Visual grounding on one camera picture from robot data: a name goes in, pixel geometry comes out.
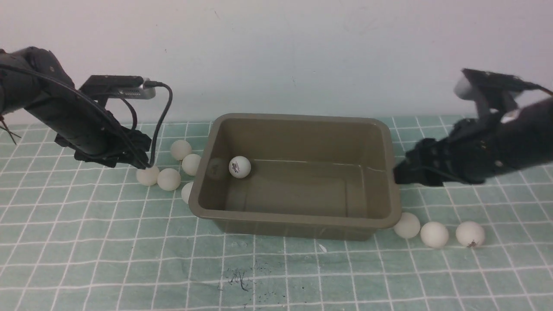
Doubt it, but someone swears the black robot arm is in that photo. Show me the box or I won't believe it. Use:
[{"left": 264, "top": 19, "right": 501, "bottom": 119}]
[
  {"left": 394, "top": 98, "right": 553, "bottom": 187},
  {"left": 0, "top": 47, "right": 152, "bottom": 169}
]

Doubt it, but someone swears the black camera cable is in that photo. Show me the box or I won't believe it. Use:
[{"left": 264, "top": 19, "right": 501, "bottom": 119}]
[{"left": 0, "top": 65, "right": 173, "bottom": 168}]

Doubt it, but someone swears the green checkered tablecloth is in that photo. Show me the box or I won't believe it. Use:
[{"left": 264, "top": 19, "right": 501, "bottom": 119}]
[{"left": 0, "top": 124, "right": 553, "bottom": 311}]

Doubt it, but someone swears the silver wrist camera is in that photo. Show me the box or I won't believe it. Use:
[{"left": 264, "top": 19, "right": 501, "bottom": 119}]
[{"left": 79, "top": 75, "right": 156, "bottom": 100}]

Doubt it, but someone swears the olive green plastic bin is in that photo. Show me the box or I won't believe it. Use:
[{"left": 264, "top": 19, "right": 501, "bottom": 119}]
[{"left": 188, "top": 114, "right": 402, "bottom": 241}]

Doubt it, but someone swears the white logo ping-pong ball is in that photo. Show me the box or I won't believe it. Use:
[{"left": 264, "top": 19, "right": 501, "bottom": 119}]
[{"left": 229, "top": 156, "right": 251, "bottom": 179}]

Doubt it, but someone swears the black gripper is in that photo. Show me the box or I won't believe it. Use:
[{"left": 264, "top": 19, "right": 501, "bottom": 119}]
[
  {"left": 55, "top": 128, "right": 152, "bottom": 169},
  {"left": 393, "top": 119, "right": 489, "bottom": 187}
]

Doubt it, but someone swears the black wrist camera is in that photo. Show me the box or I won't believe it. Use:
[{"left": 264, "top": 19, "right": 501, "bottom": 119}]
[{"left": 454, "top": 69, "right": 552, "bottom": 124}]

